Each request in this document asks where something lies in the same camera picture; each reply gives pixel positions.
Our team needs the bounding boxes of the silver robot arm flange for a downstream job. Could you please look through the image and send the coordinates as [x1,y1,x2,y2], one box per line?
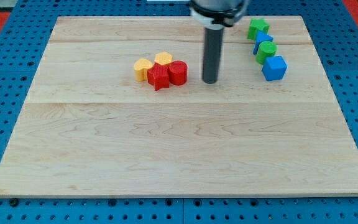
[190,0,250,30]

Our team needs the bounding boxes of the blue cube block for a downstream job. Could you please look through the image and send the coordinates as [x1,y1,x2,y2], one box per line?
[262,55,287,81]

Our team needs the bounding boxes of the red star block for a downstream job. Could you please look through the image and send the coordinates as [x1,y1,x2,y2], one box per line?
[147,63,170,91]

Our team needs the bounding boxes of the red cylinder block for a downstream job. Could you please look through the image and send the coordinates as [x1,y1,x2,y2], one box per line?
[168,60,188,86]

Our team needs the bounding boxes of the yellow hexagon block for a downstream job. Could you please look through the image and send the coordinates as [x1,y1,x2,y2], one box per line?
[154,52,173,65]

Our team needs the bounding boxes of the yellow heart block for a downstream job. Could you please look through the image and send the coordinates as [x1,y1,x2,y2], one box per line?
[134,58,153,82]

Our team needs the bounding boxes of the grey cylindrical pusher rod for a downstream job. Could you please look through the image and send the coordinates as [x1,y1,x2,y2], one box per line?
[202,28,224,84]

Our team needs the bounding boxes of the light wooden board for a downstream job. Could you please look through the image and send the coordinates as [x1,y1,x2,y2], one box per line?
[0,16,358,198]

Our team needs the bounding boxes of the green cylinder block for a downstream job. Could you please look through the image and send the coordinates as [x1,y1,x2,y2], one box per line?
[255,41,277,65]

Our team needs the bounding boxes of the blue triangle block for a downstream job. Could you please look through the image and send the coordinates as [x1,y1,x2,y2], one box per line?
[253,30,273,55]

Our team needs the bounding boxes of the green star block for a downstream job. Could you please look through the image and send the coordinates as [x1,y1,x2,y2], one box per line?
[247,18,270,40]

